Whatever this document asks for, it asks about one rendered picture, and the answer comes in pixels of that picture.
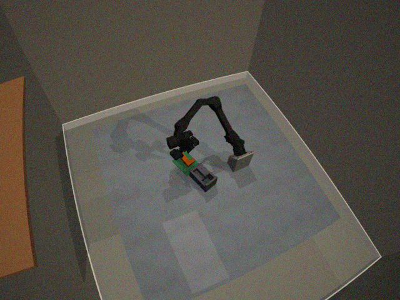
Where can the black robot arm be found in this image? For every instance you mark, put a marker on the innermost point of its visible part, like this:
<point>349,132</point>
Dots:
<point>215,104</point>

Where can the orange l-shaped part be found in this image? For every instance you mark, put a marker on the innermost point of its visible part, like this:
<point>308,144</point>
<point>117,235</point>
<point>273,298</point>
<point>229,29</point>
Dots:
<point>186,161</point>

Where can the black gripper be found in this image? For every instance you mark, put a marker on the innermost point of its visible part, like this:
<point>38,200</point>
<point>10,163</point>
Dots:
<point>178,153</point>

